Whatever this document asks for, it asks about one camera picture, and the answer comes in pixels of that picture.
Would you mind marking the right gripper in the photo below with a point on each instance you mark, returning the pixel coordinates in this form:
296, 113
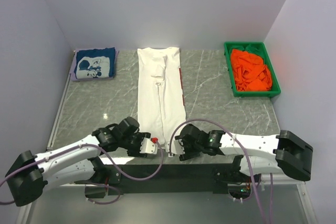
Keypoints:
185, 146

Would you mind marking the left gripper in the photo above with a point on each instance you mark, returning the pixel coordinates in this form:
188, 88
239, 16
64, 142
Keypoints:
135, 145

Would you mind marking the white t-shirt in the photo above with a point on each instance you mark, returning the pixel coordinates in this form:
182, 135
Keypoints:
160, 93

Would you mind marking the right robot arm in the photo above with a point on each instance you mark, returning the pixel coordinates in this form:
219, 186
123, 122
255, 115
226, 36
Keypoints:
282, 153

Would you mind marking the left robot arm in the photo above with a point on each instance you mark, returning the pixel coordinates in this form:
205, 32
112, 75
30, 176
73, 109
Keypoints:
25, 179

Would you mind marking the folded blue printed t-shirt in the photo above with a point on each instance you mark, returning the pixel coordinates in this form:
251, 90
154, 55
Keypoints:
94, 62

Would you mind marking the orange t-shirt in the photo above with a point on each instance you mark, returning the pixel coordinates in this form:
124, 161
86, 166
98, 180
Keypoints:
249, 71

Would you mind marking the green plastic bin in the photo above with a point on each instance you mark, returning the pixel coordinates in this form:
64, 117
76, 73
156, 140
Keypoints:
240, 45

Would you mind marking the dark green t-shirt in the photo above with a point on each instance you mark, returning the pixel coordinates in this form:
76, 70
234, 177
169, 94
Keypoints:
253, 49

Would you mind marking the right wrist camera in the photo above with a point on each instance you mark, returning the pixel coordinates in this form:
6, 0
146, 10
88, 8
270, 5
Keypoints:
175, 148

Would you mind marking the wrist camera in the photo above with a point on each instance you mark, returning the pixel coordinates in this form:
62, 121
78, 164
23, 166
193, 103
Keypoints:
175, 148
149, 146

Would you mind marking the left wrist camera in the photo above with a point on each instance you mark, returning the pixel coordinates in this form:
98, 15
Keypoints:
149, 146

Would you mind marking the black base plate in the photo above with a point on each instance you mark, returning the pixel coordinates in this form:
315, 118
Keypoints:
175, 178

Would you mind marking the aluminium rail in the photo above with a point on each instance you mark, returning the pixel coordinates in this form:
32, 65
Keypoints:
288, 179

